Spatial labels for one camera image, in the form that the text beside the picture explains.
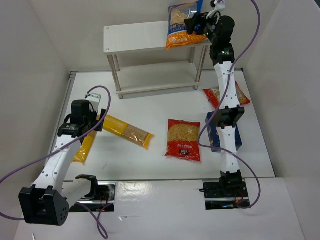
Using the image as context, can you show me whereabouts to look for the blue orange pasta bag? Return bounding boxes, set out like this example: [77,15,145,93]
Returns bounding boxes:
[166,0,207,50]

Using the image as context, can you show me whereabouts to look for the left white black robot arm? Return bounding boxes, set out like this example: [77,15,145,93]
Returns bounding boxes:
[18,93,106,226]

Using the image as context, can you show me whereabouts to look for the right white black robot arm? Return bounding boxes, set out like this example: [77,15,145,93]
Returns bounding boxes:
[184,12,245,197]

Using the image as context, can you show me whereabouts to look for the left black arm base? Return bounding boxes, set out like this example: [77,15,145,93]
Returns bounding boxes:
[62,179,117,213]

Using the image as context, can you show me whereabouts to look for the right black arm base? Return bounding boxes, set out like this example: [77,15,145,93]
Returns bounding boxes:
[199,179,251,211]

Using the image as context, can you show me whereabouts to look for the white two-tier shelf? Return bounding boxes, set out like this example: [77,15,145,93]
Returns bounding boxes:
[103,21,210,99]

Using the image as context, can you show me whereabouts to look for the yellow spaghetti pack with label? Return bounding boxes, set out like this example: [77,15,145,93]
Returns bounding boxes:
[72,131,97,165]

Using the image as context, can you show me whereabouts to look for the yellow Pastatime spaghetti pack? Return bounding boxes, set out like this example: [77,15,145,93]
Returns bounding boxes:
[103,115,153,149]

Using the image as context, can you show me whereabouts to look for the red fusilli bag back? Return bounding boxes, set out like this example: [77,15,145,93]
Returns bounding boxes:
[203,82,251,108]

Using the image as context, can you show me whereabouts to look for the red fusilli bag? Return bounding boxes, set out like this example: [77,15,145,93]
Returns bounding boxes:
[203,82,251,108]
[165,119,201,162]

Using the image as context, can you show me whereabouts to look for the red fusilli bag front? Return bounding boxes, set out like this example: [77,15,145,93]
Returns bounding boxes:
[165,119,201,162]

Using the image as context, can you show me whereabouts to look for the blue Barilla rigatoni box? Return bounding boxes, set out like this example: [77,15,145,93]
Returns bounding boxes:
[205,111,243,152]

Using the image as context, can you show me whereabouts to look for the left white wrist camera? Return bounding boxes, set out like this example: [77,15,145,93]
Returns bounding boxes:
[85,92,101,109]

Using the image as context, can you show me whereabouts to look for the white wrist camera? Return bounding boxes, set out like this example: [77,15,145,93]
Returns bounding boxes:
[206,0,226,19]
[85,92,101,109]

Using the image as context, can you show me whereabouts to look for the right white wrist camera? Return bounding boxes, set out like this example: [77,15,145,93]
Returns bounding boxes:
[206,0,226,19]

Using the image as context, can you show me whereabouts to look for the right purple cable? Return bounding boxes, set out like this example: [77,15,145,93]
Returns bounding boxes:
[197,0,263,210]

